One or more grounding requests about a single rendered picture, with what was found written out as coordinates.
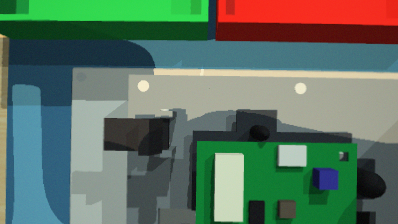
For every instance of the red bin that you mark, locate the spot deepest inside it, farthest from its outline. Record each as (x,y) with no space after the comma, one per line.
(318,21)

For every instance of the green bin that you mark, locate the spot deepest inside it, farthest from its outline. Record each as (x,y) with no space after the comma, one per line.
(104,19)

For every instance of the green circuit board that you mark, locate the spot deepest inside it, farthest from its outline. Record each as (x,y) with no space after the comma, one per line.
(275,183)

